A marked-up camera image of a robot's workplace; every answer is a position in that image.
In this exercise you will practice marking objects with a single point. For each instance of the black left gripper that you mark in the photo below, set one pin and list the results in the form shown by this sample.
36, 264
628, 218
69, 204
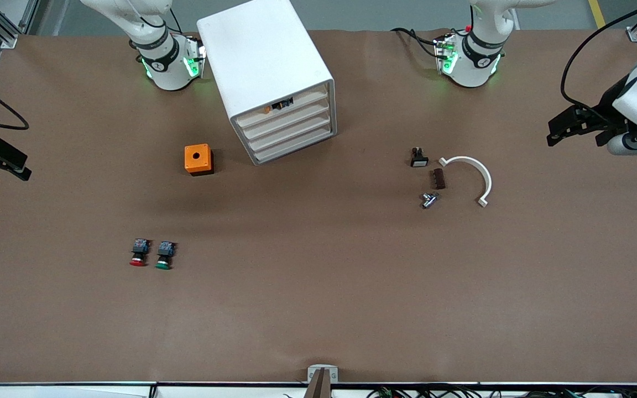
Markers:
607, 106

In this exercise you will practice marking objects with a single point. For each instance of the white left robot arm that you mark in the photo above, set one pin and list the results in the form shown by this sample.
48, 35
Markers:
476, 61

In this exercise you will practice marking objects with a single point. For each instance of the green push button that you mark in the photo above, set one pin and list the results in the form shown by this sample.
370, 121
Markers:
165, 255

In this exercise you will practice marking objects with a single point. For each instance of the dark brown terminal block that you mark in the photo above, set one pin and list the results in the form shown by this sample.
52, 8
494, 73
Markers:
438, 179

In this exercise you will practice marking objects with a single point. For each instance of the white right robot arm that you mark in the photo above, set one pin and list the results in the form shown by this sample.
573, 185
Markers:
169, 66

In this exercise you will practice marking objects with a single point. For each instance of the small silver metal part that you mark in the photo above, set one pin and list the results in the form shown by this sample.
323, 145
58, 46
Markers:
429, 199

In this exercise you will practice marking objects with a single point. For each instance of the small black component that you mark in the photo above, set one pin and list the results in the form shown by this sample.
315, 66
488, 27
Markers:
282, 104

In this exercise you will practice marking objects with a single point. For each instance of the black switch with white cap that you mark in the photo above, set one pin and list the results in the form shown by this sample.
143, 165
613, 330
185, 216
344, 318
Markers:
419, 159

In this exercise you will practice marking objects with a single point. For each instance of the silver camera post bracket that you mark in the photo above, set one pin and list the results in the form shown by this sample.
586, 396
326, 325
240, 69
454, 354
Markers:
322, 376

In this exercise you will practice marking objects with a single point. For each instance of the red push button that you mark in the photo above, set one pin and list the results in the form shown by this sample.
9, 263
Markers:
140, 253

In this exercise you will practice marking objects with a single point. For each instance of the white drawer cabinet housing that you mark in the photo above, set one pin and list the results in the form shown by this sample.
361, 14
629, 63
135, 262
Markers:
263, 50

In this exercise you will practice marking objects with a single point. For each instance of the orange box with black base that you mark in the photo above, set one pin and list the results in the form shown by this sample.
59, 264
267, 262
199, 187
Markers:
196, 157

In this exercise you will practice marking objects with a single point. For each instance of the white curved plastic bracket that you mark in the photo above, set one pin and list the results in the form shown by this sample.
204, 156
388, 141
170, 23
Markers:
481, 171

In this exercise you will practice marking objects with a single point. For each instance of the white table edge rail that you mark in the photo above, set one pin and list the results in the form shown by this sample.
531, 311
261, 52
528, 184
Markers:
75, 390

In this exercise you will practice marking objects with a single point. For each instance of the white plastic drawer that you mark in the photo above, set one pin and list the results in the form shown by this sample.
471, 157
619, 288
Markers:
310, 99
296, 127
296, 115
296, 140

